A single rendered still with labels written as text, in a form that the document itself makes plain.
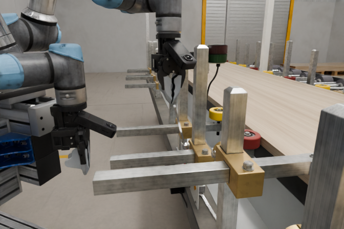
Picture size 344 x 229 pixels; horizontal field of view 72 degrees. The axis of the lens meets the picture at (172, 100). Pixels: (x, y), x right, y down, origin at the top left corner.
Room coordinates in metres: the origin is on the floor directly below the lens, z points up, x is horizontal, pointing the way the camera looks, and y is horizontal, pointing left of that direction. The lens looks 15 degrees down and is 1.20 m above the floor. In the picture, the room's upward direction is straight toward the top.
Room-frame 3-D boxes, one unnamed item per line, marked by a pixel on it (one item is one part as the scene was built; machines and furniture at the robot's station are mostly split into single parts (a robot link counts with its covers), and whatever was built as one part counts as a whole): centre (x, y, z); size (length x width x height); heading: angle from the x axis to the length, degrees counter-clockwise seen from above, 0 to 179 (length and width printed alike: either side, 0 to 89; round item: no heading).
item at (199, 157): (0.68, -0.09, 0.85); 0.13 x 0.06 x 0.05; 9
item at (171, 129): (0.90, 0.00, 0.83); 0.43 x 0.03 x 0.04; 99
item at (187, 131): (0.92, -0.05, 0.84); 0.13 x 0.06 x 0.05; 9
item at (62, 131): (0.60, 0.27, 0.97); 0.09 x 0.08 x 0.12; 99
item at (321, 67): (7.77, -4.84, 0.23); 2.42 x 0.76 x 0.17; 100
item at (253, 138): (0.68, -0.23, 0.85); 0.08 x 0.08 x 0.11
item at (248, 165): (0.38, -0.14, 0.98); 0.02 x 0.02 x 0.01
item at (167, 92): (0.72, 0.03, 1.04); 0.06 x 0.03 x 0.09; 29
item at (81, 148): (0.58, 0.24, 0.91); 0.05 x 0.02 x 0.09; 9
